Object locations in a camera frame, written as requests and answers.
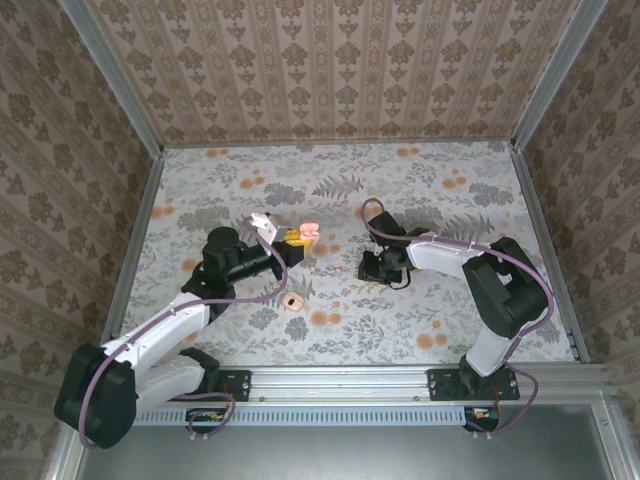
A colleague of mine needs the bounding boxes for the aluminium corner post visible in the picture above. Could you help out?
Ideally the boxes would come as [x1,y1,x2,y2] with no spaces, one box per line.
[55,0,167,159]
[509,0,610,154]

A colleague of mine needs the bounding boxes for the aluminium side rail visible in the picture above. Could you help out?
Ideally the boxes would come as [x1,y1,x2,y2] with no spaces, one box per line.
[93,147,166,366]
[509,144,592,364]

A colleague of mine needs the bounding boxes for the small wired connector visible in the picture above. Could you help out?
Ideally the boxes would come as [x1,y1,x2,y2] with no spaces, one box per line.
[185,407,226,436]
[464,405,501,432]

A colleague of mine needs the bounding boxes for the steel sheet panel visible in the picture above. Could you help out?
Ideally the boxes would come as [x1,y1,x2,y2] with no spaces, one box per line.
[74,424,619,480]

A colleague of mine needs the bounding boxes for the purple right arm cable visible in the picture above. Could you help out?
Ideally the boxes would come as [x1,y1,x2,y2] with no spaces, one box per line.
[360,198,556,441]

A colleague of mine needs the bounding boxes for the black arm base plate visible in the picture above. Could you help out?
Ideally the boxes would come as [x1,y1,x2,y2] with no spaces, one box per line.
[163,368,252,403]
[427,368,521,402]

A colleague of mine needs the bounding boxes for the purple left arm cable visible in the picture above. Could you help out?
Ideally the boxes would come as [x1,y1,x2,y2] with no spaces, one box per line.
[79,215,290,449]

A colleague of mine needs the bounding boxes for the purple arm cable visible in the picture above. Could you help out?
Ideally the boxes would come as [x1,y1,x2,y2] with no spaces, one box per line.
[360,198,556,441]
[79,215,290,449]

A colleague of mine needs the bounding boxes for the grey slotted cable duct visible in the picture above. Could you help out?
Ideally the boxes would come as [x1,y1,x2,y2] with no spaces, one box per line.
[134,405,469,427]

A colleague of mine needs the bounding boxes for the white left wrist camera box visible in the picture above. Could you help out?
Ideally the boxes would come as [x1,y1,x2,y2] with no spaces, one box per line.
[239,212,287,247]

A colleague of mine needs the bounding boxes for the aluminium extrusion beam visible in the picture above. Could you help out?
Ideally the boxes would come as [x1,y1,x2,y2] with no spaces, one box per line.
[74,365,612,404]

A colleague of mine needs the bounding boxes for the thin aluminium back rail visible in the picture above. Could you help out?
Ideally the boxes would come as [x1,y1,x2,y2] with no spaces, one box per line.
[162,140,514,149]

